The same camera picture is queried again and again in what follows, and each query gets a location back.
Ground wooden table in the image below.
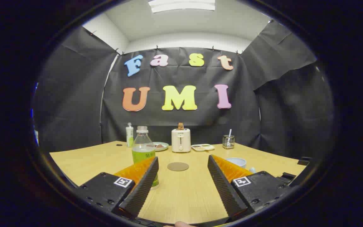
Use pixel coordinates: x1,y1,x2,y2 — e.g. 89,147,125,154
49,141,306,224

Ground light blue cup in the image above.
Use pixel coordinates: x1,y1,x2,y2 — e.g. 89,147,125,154
226,158,256,174

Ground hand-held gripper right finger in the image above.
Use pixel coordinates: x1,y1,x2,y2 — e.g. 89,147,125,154
207,154,292,218

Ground cream toaster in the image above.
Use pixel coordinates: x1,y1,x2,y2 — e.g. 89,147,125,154
171,128,191,153

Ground white divided snack tray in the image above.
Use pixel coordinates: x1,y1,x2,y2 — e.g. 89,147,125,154
191,144,215,152

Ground clear juice bottle green label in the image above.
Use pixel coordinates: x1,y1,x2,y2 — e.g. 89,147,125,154
132,126,160,189

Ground wire mesh holder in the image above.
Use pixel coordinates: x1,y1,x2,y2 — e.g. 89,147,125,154
222,135,235,149

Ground round brown coaster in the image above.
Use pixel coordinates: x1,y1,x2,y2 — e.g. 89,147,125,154
167,162,189,172

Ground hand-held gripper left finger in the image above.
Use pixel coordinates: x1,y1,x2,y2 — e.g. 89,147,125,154
74,157,159,218

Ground ceiling light panel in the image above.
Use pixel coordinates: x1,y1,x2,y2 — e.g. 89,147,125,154
148,0,216,14

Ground small white green bottle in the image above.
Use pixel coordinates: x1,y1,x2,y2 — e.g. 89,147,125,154
126,122,134,148

